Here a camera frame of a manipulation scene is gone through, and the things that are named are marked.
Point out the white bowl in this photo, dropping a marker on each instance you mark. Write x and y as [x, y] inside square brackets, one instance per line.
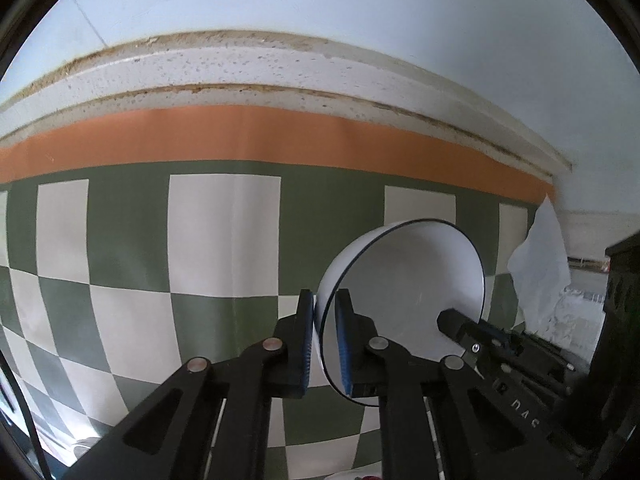
[405, 280]

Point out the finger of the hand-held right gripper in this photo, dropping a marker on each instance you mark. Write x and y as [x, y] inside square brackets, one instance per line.
[480, 342]

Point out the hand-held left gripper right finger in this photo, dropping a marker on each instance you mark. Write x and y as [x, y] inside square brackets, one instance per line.
[345, 345]

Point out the white paper sheet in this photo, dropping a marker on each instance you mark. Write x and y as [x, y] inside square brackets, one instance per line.
[542, 265]

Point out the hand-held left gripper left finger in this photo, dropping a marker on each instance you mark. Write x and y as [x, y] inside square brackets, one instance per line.
[304, 345]

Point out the green checkered tablecloth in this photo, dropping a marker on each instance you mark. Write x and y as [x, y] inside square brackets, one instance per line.
[130, 240]

